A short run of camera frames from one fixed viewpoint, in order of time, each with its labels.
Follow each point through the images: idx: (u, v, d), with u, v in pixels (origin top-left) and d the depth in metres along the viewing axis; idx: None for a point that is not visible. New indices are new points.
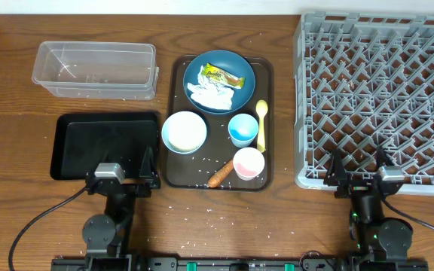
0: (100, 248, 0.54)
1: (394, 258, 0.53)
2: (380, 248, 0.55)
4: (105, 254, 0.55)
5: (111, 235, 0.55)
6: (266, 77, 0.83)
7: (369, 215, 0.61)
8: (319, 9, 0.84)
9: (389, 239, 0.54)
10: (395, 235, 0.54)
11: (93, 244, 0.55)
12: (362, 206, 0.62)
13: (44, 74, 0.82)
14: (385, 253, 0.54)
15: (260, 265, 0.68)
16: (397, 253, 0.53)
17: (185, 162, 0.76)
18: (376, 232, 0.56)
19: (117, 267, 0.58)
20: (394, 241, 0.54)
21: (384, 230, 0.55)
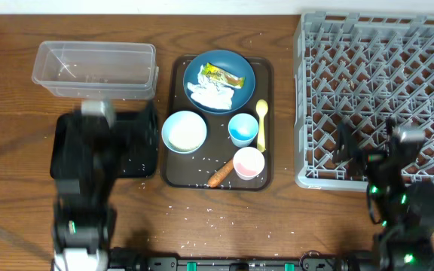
0: (71, 178, 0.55)
1: (429, 220, 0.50)
2: (413, 211, 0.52)
4: (77, 190, 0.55)
5: (84, 170, 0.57)
6: (266, 77, 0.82)
7: (386, 184, 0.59)
8: (319, 8, 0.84)
9: (422, 199, 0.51)
10: (427, 197, 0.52)
11: (65, 178, 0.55)
12: (377, 175, 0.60)
13: (44, 74, 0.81)
14: (420, 214, 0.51)
15: (259, 265, 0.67)
16: (432, 214, 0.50)
17: (185, 162, 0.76)
18: (403, 197, 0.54)
19: (93, 221, 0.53)
20: (427, 202, 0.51)
21: (414, 191, 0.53)
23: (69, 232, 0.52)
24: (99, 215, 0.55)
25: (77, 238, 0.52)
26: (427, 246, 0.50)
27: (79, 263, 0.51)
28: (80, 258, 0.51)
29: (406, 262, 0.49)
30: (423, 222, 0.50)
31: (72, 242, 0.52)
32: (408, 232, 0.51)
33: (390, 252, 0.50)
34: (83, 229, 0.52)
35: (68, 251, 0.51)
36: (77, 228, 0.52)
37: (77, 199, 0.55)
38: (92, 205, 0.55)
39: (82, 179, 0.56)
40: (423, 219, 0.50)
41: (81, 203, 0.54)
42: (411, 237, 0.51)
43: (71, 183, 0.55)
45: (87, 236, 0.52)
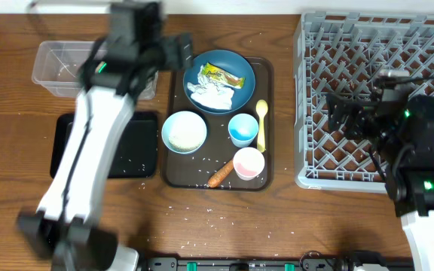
0: (124, 7, 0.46)
1: None
2: (417, 126, 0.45)
4: (126, 25, 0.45)
5: (138, 23, 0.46)
6: (266, 77, 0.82)
7: (388, 129, 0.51)
8: (319, 8, 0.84)
9: (424, 106, 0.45)
10: (429, 103, 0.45)
11: (116, 24, 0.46)
12: (371, 127, 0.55)
13: (44, 74, 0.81)
14: (424, 120, 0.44)
15: (260, 265, 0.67)
16: None
17: (185, 162, 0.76)
18: (406, 110, 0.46)
19: (120, 69, 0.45)
20: (430, 107, 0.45)
21: (413, 101, 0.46)
23: (96, 73, 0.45)
24: (133, 67, 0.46)
25: (103, 83, 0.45)
26: None
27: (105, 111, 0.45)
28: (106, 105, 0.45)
29: (426, 190, 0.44)
30: (431, 133, 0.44)
31: (99, 83, 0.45)
32: (420, 151, 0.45)
33: (408, 178, 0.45)
34: (107, 74, 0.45)
35: (96, 88, 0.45)
36: (108, 72, 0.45)
37: (118, 33, 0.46)
38: (128, 56, 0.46)
39: (131, 34, 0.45)
40: (432, 129, 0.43)
41: (118, 46, 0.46)
42: (425, 153, 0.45)
43: (119, 35, 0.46)
45: (114, 82, 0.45)
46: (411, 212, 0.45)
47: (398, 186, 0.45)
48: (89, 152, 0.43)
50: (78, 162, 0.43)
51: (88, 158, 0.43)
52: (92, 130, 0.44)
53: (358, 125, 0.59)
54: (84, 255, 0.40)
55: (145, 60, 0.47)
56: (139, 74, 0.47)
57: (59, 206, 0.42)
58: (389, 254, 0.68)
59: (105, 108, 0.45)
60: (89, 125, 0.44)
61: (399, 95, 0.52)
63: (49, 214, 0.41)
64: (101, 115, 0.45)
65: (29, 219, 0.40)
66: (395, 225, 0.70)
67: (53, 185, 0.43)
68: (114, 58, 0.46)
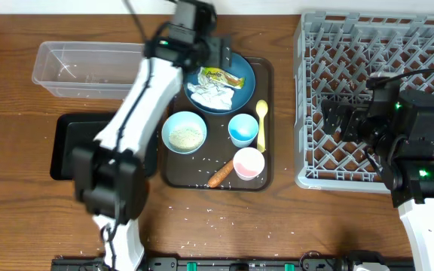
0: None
1: (426, 115, 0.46)
2: (408, 115, 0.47)
4: (190, 13, 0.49)
5: (200, 14, 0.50)
6: (266, 77, 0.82)
7: (380, 128, 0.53)
8: (319, 8, 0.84)
9: (415, 98, 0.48)
10: (420, 95, 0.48)
11: (179, 11, 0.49)
12: (364, 129, 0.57)
13: (44, 74, 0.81)
14: (415, 110, 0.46)
15: (259, 265, 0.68)
16: (429, 110, 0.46)
17: (185, 162, 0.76)
18: (398, 102, 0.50)
19: (180, 51, 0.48)
20: (420, 98, 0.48)
21: (404, 93, 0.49)
23: (160, 45, 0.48)
24: (191, 51, 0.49)
25: (163, 56, 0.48)
26: (429, 150, 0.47)
27: (163, 74, 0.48)
28: (164, 70, 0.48)
29: (422, 177, 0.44)
30: (418, 123, 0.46)
31: (160, 54, 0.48)
32: (411, 141, 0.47)
33: (401, 165, 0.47)
34: (169, 49, 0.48)
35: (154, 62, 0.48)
36: (169, 48, 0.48)
37: (181, 19, 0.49)
38: (189, 41, 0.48)
39: (191, 24, 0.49)
40: (420, 119, 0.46)
41: (179, 31, 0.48)
42: (417, 141, 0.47)
43: (180, 22, 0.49)
45: (171, 59, 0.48)
46: (407, 201, 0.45)
47: (395, 175, 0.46)
48: (142, 111, 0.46)
50: (133, 116, 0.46)
51: (142, 111, 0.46)
52: (151, 88, 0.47)
53: (352, 126, 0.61)
54: (126, 190, 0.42)
55: (206, 51, 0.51)
56: (195, 61, 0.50)
57: (112, 141, 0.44)
58: (389, 254, 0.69)
59: (161, 80, 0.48)
60: (148, 80, 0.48)
61: (389, 95, 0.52)
63: (105, 145, 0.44)
64: (159, 76, 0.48)
65: (83, 147, 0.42)
66: (395, 225, 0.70)
67: (111, 126, 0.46)
68: (176, 38, 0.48)
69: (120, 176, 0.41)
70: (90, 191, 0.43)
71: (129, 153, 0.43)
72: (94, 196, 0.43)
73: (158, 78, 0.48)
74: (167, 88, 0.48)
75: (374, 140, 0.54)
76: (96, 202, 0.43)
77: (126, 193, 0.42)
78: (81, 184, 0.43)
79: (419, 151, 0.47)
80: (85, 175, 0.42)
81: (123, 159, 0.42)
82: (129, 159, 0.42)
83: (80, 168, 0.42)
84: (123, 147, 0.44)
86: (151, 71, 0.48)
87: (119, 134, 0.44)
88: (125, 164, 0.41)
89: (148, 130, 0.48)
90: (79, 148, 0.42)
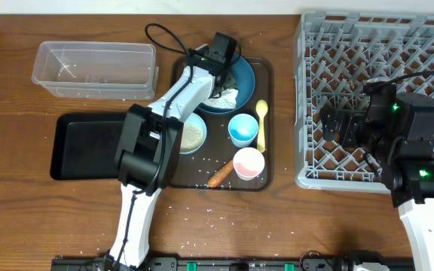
0: (225, 38, 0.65)
1: (425, 114, 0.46)
2: (405, 116, 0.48)
4: (224, 47, 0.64)
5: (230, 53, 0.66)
6: (266, 77, 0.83)
7: (379, 132, 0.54)
8: (319, 8, 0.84)
9: (414, 99, 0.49)
10: (418, 98, 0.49)
11: (217, 43, 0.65)
12: (363, 135, 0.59)
13: (44, 74, 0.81)
14: (413, 109, 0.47)
15: (259, 265, 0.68)
16: (426, 108, 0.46)
17: (185, 162, 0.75)
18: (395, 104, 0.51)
19: (211, 69, 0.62)
20: (419, 100, 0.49)
21: (402, 97, 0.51)
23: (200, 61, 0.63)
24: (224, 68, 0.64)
25: (203, 68, 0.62)
26: (428, 151, 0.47)
27: (202, 78, 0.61)
28: (203, 74, 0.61)
29: (422, 178, 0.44)
30: (418, 123, 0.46)
31: (200, 65, 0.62)
32: (410, 141, 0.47)
33: (401, 162, 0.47)
34: (207, 64, 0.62)
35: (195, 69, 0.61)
36: (208, 64, 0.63)
37: (218, 50, 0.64)
38: (223, 62, 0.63)
39: (224, 51, 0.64)
40: (419, 119, 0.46)
41: (215, 56, 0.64)
42: (415, 142, 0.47)
43: (215, 50, 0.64)
45: (206, 71, 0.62)
46: (407, 201, 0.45)
47: (395, 175, 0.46)
48: (185, 97, 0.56)
50: (178, 96, 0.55)
51: (185, 95, 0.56)
52: (192, 83, 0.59)
53: (351, 132, 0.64)
54: (165, 155, 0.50)
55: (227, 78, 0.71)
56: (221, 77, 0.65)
57: (161, 111, 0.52)
58: (389, 254, 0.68)
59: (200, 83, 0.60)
60: (191, 78, 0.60)
61: (387, 100, 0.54)
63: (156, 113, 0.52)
64: (200, 77, 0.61)
65: (136, 111, 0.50)
66: (395, 225, 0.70)
67: (159, 101, 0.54)
68: (212, 59, 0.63)
69: (165, 140, 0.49)
70: (132, 153, 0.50)
71: (173, 120, 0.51)
72: (133, 159, 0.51)
73: (198, 79, 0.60)
74: (203, 87, 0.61)
75: (372, 144, 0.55)
76: (132, 165, 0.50)
77: (165, 158, 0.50)
78: (126, 146, 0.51)
79: (419, 150, 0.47)
80: (133, 136, 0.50)
81: (169, 126, 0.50)
82: (175, 126, 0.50)
83: (131, 129, 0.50)
84: (169, 116, 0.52)
86: (192, 74, 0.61)
87: (166, 106, 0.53)
88: (170, 129, 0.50)
89: (187, 112, 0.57)
90: (133, 111, 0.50)
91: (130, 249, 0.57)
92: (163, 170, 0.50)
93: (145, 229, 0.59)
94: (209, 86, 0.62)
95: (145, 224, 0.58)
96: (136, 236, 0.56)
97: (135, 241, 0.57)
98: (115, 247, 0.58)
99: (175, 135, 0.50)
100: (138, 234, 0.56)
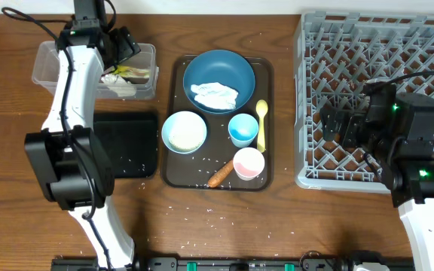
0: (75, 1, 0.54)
1: (423, 115, 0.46)
2: (405, 116, 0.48)
4: (92, 12, 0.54)
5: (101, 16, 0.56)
6: (266, 77, 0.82)
7: (379, 132, 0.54)
8: (319, 8, 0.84)
9: (414, 99, 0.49)
10: (417, 97, 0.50)
11: (79, 7, 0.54)
12: (363, 135, 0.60)
13: (44, 74, 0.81)
14: (413, 110, 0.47)
15: (260, 265, 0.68)
16: (424, 109, 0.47)
17: (185, 162, 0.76)
18: (395, 104, 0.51)
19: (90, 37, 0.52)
20: (417, 100, 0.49)
21: (402, 97, 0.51)
23: (71, 36, 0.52)
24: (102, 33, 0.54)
25: (77, 44, 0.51)
26: (428, 151, 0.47)
27: (81, 56, 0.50)
28: (81, 53, 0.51)
29: (422, 177, 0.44)
30: (417, 123, 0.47)
31: (76, 42, 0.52)
32: (410, 141, 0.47)
33: (400, 164, 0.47)
34: (80, 35, 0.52)
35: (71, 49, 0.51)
36: (80, 35, 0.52)
37: (88, 19, 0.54)
38: (97, 26, 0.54)
39: (94, 13, 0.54)
40: (418, 119, 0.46)
41: (86, 23, 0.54)
42: (415, 142, 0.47)
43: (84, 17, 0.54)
45: (84, 42, 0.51)
46: (407, 201, 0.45)
47: (395, 175, 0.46)
48: (74, 92, 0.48)
50: (67, 97, 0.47)
51: (74, 91, 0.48)
52: (75, 71, 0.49)
53: (351, 132, 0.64)
54: (90, 165, 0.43)
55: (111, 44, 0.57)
56: (105, 44, 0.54)
57: (59, 127, 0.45)
58: (390, 254, 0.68)
59: (83, 58, 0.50)
60: (71, 65, 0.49)
61: (388, 101, 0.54)
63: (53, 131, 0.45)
64: (80, 58, 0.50)
65: (31, 140, 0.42)
66: (395, 225, 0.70)
67: (50, 114, 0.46)
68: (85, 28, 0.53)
69: (79, 153, 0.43)
70: (56, 180, 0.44)
71: (79, 128, 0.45)
72: (63, 184, 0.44)
73: (79, 62, 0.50)
74: (91, 66, 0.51)
75: (371, 144, 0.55)
76: (66, 190, 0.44)
77: (91, 168, 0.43)
78: (47, 178, 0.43)
79: (419, 150, 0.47)
80: (46, 166, 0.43)
81: (74, 136, 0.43)
82: (81, 133, 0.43)
83: (38, 160, 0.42)
84: (71, 126, 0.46)
86: (70, 59, 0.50)
87: (62, 117, 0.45)
88: (79, 140, 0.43)
89: (87, 108, 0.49)
90: (29, 141, 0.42)
91: (117, 254, 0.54)
92: (96, 180, 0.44)
93: (119, 229, 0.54)
94: (96, 61, 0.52)
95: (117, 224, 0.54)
96: (113, 243, 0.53)
97: (115, 245, 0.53)
98: (102, 257, 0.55)
99: (87, 143, 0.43)
100: (114, 241, 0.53)
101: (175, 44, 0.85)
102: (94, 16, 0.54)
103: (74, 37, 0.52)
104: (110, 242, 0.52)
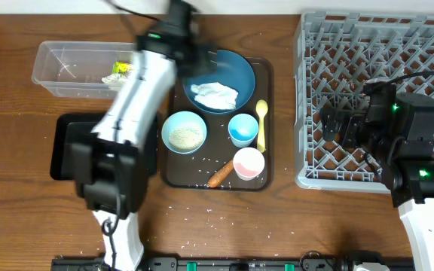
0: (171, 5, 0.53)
1: (423, 116, 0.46)
2: (405, 116, 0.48)
4: (179, 21, 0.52)
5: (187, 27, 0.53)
6: (266, 77, 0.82)
7: (378, 132, 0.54)
8: (319, 8, 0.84)
9: (415, 99, 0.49)
10: (418, 97, 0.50)
11: (172, 12, 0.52)
12: (363, 135, 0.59)
13: (44, 74, 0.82)
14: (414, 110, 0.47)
15: (260, 265, 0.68)
16: (425, 109, 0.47)
17: (185, 162, 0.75)
18: (395, 103, 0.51)
19: (167, 46, 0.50)
20: (419, 101, 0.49)
21: (404, 96, 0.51)
23: (151, 38, 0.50)
24: (182, 44, 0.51)
25: (154, 50, 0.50)
26: (428, 150, 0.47)
27: (156, 67, 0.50)
28: (157, 62, 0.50)
29: (421, 177, 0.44)
30: (417, 123, 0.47)
31: (152, 47, 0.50)
32: (410, 141, 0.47)
33: (399, 164, 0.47)
34: (160, 42, 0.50)
35: (147, 54, 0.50)
36: (160, 42, 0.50)
37: (174, 26, 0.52)
38: (179, 36, 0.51)
39: (180, 22, 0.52)
40: (418, 119, 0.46)
41: (170, 30, 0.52)
42: (415, 142, 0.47)
43: (170, 25, 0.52)
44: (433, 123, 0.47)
45: (161, 51, 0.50)
46: (407, 201, 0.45)
47: (395, 175, 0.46)
48: (136, 105, 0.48)
50: (129, 108, 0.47)
51: (136, 103, 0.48)
52: (144, 81, 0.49)
53: (351, 132, 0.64)
54: (126, 181, 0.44)
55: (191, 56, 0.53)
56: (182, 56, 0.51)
57: (110, 135, 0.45)
58: (389, 254, 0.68)
59: (157, 69, 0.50)
60: (142, 74, 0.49)
61: (387, 100, 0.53)
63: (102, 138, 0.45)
64: (153, 68, 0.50)
65: (80, 141, 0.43)
66: (395, 224, 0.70)
67: (108, 118, 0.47)
68: (166, 35, 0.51)
69: (120, 168, 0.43)
70: (90, 183, 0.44)
71: (127, 144, 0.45)
72: (95, 188, 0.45)
73: (148, 72, 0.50)
74: (160, 80, 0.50)
75: (371, 144, 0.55)
76: (96, 193, 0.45)
77: (126, 184, 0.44)
78: (82, 178, 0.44)
79: (418, 151, 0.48)
80: (84, 168, 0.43)
81: (122, 151, 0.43)
82: (129, 150, 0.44)
83: (80, 162, 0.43)
84: (120, 139, 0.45)
86: (143, 66, 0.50)
87: (117, 127, 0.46)
88: (123, 156, 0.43)
89: (145, 122, 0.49)
90: (77, 142, 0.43)
91: (122, 257, 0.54)
92: (127, 196, 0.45)
93: (132, 235, 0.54)
94: (167, 74, 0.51)
95: (132, 232, 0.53)
96: (123, 248, 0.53)
97: (124, 251, 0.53)
98: (108, 257, 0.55)
99: (129, 161, 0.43)
100: (126, 248, 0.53)
101: None
102: (182, 26, 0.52)
103: (153, 41, 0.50)
104: (121, 247, 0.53)
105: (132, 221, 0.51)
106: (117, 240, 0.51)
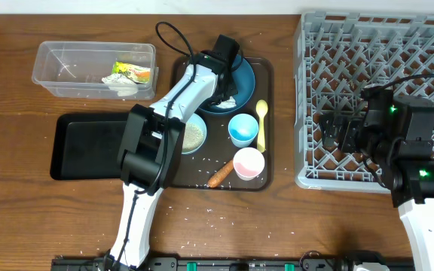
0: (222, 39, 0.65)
1: (421, 115, 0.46)
2: (404, 117, 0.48)
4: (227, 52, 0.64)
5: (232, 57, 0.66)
6: (266, 77, 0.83)
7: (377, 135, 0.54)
8: (320, 8, 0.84)
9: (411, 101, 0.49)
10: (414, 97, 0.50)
11: (220, 44, 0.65)
12: (362, 139, 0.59)
13: (44, 74, 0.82)
14: (411, 110, 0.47)
15: (259, 265, 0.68)
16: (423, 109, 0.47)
17: (185, 163, 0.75)
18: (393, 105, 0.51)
19: (214, 66, 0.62)
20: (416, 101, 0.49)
21: (400, 97, 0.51)
23: (204, 58, 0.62)
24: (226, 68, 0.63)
25: (206, 65, 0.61)
26: (427, 150, 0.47)
27: (205, 77, 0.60)
28: (206, 73, 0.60)
29: (421, 177, 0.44)
30: (415, 123, 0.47)
31: (203, 64, 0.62)
32: (409, 141, 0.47)
33: (401, 161, 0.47)
34: (209, 62, 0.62)
35: (198, 67, 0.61)
36: (209, 62, 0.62)
37: (223, 53, 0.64)
38: (225, 61, 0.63)
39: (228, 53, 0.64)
40: (415, 119, 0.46)
41: (218, 56, 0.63)
42: (414, 142, 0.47)
43: (218, 51, 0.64)
44: (432, 123, 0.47)
45: (210, 68, 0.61)
46: (407, 201, 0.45)
47: (395, 175, 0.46)
48: (187, 97, 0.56)
50: (180, 97, 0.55)
51: (185, 95, 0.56)
52: (194, 83, 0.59)
53: (350, 137, 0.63)
54: (167, 156, 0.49)
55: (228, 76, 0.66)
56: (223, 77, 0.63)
57: (163, 112, 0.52)
58: (389, 254, 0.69)
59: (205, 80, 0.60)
60: (193, 77, 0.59)
61: (384, 104, 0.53)
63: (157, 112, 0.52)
64: (202, 76, 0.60)
65: (139, 112, 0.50)
66: (395, 224, 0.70)
67: (161, 101, 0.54)
68: (215, 58, 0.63)
69: (166, 140, 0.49)
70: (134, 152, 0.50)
71: (176, 121, 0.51)
72: (137, 159, 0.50)
73: (200, 78, 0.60)
74: (206, 86, 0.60)
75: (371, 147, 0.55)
76: (135, 165, 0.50)
77: (167, 157, 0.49)
78: (128, 146, 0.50)
79: (420, 149, 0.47)
80: (135, 135, 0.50)
81: (171, 126, 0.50)
82: (177, 127, 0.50)
83: (132, 129, 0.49)
84: (172, 116, 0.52)
86: (195, 72, 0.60)
87: (169, 107, 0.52)
88: (172, 130, 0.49)
89: (188, 114, 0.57)
90: (135, 111, 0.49)
91: (131, 249, 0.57)
92: (164, 171, 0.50)
93: (146, 229, 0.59)
94: (212, 85, 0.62)
95: (147, 225, 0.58)
96: (137, 236, 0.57)
97: (136, 241, 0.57)
98: (115, 247, 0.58)
99: (176, 135, 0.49)
100: (139, 235, 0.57)
101: (175, 44, 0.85)
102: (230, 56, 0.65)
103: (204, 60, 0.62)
104: (134, 234, 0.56)
105: (151, 211, 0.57)
106: (134, 225, 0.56)
